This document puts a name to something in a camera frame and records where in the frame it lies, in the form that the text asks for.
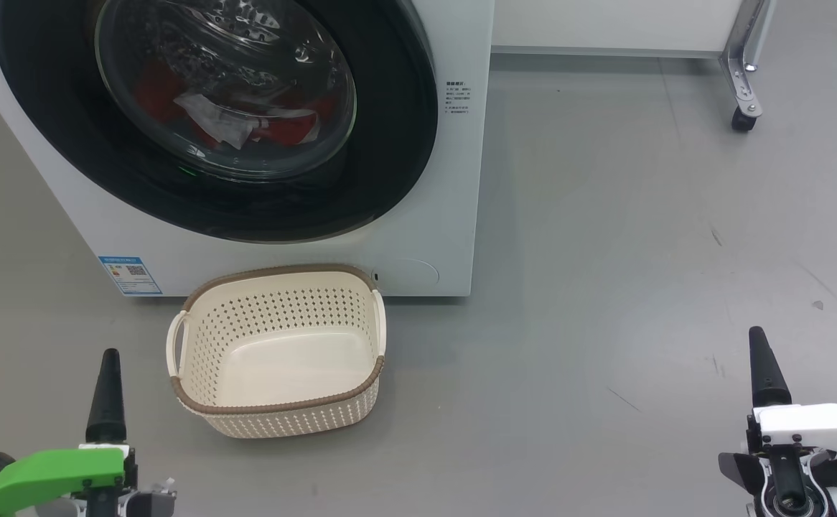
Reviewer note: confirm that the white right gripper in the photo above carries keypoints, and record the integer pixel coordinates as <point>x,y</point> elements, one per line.
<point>813,427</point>

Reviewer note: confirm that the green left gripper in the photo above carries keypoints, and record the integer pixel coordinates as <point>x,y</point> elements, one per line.
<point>45,477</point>

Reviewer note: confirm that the red garment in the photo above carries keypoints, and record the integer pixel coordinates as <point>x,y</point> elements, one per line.
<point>154,90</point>

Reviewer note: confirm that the grey washing machine door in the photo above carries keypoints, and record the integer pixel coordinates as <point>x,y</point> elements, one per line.
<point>390,143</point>

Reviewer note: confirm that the cream perforated laundry basket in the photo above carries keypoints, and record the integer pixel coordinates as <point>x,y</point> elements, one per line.
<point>282,359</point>

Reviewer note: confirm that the white front-load washing machine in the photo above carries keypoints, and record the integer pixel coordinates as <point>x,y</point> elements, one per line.
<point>426,237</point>

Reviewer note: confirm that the blue energy label sticker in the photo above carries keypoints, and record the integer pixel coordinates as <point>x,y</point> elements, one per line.
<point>130,276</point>

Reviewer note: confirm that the metal partition leg with caster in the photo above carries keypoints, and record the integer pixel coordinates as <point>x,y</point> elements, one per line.
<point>743,72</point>

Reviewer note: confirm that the white partition panel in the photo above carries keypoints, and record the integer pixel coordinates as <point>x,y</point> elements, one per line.
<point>605,21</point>

